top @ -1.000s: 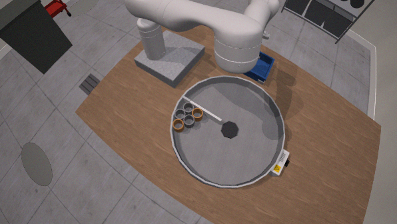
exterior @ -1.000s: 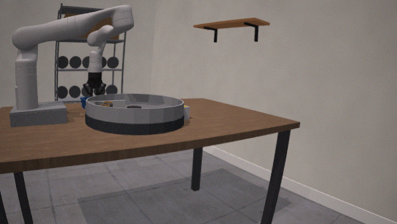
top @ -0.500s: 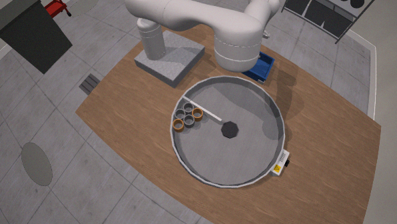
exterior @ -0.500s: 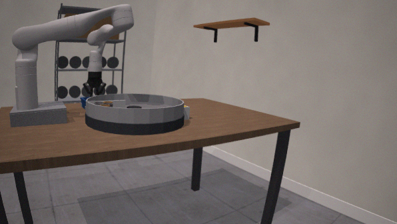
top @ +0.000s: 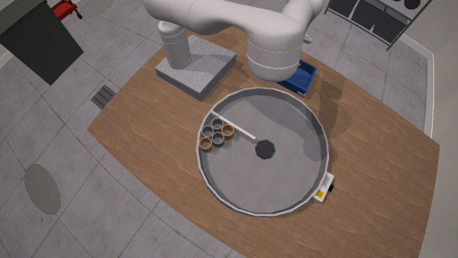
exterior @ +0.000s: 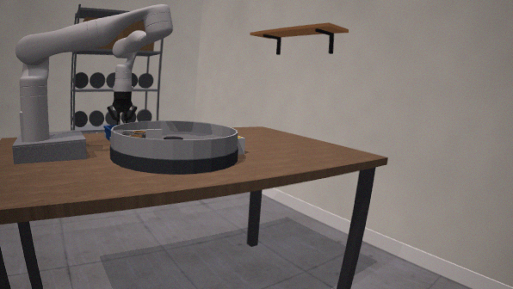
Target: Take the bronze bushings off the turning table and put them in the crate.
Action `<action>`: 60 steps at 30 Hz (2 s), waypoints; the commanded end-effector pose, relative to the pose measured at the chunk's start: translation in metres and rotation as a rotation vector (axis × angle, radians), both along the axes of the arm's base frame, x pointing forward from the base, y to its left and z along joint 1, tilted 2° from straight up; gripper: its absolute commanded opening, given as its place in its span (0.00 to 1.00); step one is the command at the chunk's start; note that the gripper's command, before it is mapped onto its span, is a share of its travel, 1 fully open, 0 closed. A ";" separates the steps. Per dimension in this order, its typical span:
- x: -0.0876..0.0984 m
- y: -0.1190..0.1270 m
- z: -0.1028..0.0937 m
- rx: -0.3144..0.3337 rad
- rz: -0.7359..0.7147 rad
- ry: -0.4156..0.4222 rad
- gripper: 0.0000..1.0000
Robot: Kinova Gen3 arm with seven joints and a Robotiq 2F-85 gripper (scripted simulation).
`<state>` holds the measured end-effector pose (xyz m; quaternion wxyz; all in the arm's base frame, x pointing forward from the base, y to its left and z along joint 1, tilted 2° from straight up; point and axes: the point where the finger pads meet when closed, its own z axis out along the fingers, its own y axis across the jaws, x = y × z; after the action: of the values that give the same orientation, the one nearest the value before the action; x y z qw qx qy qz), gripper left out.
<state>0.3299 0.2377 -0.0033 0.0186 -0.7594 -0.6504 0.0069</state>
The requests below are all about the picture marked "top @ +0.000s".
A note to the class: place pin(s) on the blue open crate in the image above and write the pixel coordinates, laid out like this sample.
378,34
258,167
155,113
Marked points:
301,77

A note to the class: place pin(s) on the grey round turntable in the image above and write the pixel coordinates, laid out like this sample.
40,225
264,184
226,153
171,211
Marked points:
286,163

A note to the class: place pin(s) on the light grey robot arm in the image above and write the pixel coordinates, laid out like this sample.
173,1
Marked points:
274,40

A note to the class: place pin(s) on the bronze bushing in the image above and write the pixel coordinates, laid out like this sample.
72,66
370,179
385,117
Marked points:
230,128
205,139

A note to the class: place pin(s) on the grey metal ring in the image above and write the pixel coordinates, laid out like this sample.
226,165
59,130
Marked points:
217,134
207,128
217,121

